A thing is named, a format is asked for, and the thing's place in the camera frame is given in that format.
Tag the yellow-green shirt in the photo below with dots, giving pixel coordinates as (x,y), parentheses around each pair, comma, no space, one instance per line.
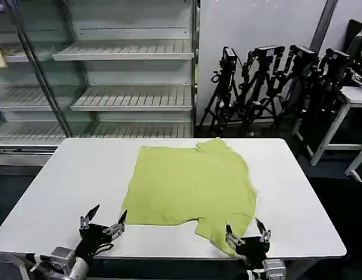
(187,186)

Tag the black monitor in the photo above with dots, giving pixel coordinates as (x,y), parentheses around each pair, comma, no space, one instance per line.
(357,43)

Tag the grey open shelf rack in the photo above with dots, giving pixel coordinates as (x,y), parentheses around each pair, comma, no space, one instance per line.
(134,96)

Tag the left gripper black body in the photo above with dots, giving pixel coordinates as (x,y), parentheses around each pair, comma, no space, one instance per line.
(94,236)

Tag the white side desk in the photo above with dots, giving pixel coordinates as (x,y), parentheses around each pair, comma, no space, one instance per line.
(354,94)

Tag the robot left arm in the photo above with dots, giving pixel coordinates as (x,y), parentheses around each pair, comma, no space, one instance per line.
(68,262)

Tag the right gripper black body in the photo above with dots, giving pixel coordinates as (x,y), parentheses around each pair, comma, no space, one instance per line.
(252,249)

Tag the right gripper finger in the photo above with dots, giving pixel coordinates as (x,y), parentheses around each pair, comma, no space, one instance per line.
(233,238)
(264,234)

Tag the white desk leg frame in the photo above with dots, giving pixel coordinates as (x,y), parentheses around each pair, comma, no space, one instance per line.
(357,163)

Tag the glass door display cabinet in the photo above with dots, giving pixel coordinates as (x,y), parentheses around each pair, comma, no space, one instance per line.
(26,96)

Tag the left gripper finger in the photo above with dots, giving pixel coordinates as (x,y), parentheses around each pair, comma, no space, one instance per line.
(87,219)
(118,226)

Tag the white rectangular table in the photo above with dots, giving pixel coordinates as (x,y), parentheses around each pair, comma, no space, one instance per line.
(81,175)

